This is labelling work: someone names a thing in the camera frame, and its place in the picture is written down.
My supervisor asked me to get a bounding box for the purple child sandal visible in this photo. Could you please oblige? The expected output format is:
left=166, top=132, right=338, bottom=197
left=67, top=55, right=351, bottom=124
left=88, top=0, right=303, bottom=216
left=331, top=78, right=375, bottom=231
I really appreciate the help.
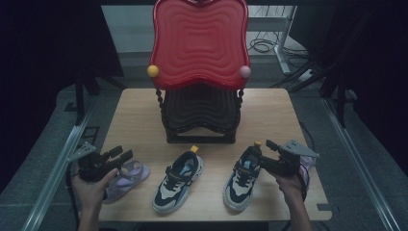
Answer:
left=102, top=159, right=151, bottom=205
left=297, top=154, right=317, bottom=193

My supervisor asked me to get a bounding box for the person's left hand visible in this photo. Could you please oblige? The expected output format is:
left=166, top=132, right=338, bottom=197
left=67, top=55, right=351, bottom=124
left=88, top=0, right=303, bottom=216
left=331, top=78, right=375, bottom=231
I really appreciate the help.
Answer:
left=70, top=167, right=119, bottom=215

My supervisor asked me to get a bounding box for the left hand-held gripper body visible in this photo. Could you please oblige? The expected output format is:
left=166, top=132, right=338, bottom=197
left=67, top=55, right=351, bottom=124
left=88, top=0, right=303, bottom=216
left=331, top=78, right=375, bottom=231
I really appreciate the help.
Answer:
left=66, top=141, right=124, bottom=183

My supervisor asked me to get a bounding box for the navy and white sneaker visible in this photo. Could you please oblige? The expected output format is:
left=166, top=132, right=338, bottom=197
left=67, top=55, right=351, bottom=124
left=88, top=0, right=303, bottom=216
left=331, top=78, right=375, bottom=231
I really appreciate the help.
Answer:
left=222, top=141, right=264, bottom=213
left=151, top=144, right=205, bottom=216

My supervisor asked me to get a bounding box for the aluminium rail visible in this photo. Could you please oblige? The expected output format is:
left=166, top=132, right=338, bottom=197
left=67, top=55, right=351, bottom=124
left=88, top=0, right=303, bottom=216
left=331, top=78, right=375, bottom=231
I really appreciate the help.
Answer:
left=321, top=97, right=402, bottom=231
left=20, top=124, right=89, bottom=231

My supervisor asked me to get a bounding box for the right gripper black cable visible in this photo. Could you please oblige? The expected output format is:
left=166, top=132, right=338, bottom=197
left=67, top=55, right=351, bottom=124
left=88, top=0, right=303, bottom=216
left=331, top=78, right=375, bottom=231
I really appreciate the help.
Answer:
left=294, top=162, right=310, bottom=203

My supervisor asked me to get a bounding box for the white power strip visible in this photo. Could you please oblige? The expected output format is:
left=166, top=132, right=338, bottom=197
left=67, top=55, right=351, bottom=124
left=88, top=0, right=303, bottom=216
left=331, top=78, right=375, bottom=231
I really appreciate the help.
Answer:
left=297, top=68, right=316, bottom=83

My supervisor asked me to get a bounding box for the white metal desk leg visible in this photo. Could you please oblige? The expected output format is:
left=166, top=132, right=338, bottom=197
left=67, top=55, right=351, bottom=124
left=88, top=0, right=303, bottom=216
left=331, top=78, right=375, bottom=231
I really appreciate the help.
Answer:
left=246, top=5, right=297, bottom=76

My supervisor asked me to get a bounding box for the red and black shoe rack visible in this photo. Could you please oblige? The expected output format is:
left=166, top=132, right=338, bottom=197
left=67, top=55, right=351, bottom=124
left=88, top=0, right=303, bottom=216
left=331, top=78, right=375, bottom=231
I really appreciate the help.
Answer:
left=146, top=0, right=252, bottom=144

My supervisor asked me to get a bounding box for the black curtain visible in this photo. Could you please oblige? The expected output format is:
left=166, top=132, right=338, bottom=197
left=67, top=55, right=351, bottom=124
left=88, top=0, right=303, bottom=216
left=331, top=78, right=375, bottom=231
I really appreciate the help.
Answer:
left=0, top=0, right=124, bottom=193
left=290, top=0, right=408, bottom=177

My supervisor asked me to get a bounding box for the black floor cable bundle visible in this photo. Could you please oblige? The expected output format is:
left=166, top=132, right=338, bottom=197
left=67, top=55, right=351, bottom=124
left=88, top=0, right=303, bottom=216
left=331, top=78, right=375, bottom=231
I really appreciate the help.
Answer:
left=248, top=30, right=309, bottom=61

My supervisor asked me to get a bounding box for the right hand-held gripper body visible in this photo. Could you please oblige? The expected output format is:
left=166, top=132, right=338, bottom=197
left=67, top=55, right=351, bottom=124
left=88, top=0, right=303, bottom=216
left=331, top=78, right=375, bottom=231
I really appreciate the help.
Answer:
left=268, top=139, right=320, bottom=178

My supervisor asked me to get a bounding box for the person's right hand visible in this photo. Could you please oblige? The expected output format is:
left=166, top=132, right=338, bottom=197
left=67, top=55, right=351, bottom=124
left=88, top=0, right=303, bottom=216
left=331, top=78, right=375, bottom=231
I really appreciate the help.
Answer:
left=273, top=171, right=306, bottom=202

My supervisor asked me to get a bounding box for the black cable beside table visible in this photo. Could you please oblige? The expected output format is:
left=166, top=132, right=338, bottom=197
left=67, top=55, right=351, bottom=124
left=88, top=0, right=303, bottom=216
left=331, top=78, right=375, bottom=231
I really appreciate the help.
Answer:
left=299, top=121, right=317, bottom=155

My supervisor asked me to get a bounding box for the black metal stand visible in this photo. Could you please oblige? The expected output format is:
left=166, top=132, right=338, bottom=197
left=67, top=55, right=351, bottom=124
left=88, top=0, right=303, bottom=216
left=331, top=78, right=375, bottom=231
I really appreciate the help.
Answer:
left=73, top=68, right=126, bottom=126
left=268, top=61, right=357, bottom=129

